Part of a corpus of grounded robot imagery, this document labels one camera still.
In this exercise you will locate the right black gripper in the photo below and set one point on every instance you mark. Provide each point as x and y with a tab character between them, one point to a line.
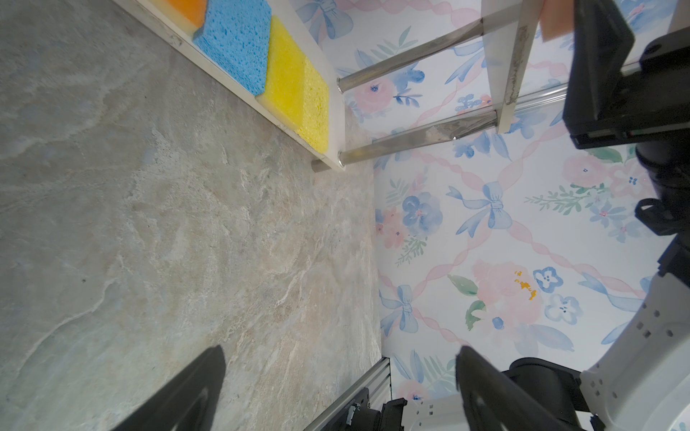
604	105

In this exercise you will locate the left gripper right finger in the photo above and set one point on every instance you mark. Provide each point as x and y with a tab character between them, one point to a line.
492	401

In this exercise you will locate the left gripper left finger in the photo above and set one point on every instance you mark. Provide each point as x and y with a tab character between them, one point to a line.
188	401

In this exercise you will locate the peach pink sponge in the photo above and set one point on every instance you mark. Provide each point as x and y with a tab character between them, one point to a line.
556	19

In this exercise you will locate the yellow sponge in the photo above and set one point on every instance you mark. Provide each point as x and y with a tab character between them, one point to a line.
283	94
315	125

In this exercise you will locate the blue sponge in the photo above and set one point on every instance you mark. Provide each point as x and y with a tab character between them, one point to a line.
236	36

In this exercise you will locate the orange sponge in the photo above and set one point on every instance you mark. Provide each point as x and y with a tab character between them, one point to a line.
188	15

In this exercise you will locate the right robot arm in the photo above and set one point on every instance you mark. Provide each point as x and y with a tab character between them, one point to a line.
642	381

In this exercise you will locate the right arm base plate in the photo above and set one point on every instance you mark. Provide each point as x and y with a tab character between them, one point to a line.
357	415

